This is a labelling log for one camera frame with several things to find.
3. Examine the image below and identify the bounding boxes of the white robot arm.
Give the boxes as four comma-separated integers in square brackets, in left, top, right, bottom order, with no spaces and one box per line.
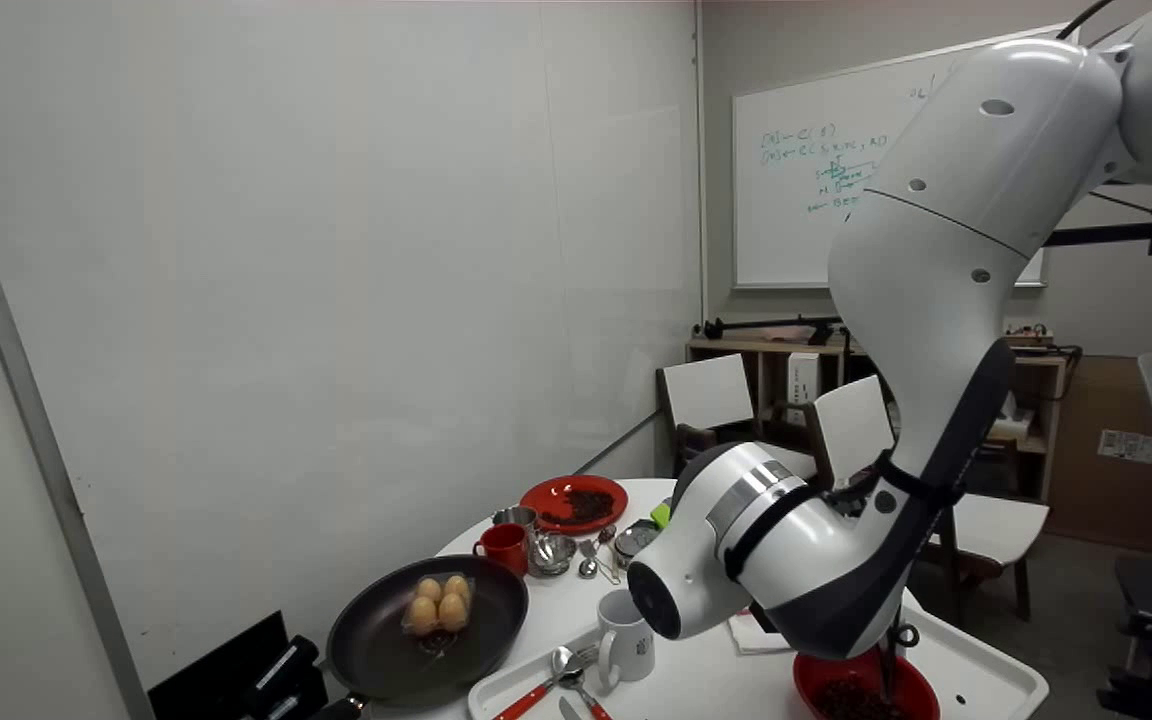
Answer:
[628,11,1152,660]

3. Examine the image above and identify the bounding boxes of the small steel bowl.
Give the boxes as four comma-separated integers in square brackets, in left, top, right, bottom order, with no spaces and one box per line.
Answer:
[529,535,578,574]

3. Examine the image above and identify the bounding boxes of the red bowl near front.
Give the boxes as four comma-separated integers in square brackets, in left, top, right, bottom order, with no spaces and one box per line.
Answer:
[793,647,942,720]

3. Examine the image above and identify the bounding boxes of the left white chair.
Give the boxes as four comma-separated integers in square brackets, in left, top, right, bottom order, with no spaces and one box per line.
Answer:
[659,353,821,501]

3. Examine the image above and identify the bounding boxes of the white chair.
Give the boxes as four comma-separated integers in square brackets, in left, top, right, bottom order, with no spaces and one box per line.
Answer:
[659,353,821,501]
[814,376,1049,620]

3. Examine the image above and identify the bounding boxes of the red plate far side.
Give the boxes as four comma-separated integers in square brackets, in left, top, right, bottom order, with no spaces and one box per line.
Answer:
[522,477,628,535]

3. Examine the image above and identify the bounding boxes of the green cup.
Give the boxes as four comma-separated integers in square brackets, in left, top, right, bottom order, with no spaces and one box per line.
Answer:
[652,504,671,527]

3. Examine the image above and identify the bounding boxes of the round metal tin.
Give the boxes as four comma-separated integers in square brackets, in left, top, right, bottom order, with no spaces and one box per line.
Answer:
[614,520,659,570]

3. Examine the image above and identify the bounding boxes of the red mug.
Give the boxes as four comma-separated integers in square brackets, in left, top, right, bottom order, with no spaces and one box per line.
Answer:
[471,522,529,574]

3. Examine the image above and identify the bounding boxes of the brown egg right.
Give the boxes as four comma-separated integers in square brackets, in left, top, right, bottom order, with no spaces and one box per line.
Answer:
[440,593,471,630]

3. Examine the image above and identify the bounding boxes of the brown egg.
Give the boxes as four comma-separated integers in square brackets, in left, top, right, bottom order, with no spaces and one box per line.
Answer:
[404,596,440,637]
[440,593,471,630]

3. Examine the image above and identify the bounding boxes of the right white chair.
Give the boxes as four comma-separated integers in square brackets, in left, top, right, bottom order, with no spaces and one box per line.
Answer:
[814,376,1049,620]

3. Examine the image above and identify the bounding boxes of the white mug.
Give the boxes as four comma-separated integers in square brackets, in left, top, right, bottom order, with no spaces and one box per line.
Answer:
[598,589,657,692]

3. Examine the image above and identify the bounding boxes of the brown egg left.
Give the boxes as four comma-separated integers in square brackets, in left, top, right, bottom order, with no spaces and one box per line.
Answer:
[404,596,440,637]

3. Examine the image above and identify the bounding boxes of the black frying pan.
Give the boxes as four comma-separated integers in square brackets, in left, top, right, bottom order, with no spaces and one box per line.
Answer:
[318,556,529,720]

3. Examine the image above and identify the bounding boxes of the whiteboard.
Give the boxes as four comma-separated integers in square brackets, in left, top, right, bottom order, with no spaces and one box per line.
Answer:
[727,37,1049,296]

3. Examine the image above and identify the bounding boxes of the white red striped cloth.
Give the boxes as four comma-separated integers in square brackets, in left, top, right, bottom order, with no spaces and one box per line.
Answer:
[727,610,789,653]

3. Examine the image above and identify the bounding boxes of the wooden shelf unit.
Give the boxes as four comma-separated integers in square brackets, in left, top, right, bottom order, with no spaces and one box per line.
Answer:
[690,333,1072,501]

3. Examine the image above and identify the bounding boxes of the black camera stand bar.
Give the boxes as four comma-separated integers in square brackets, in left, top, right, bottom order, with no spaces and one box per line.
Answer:
[694,316,842,343]

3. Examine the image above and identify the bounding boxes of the red handled spoon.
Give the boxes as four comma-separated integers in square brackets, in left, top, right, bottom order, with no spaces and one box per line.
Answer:
[498,644,578,720]

